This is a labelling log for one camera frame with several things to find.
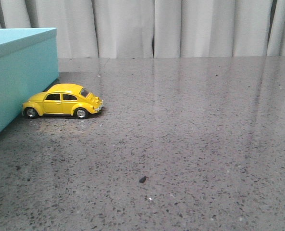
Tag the small black debris piece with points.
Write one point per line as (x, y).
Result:
(143, 179)

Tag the white pleated curtain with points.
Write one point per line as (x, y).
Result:
(155, 28)

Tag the yellow toy beetle car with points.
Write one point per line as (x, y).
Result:
(63, 99)

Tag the light blue storage box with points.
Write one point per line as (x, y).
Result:
(28, 64)

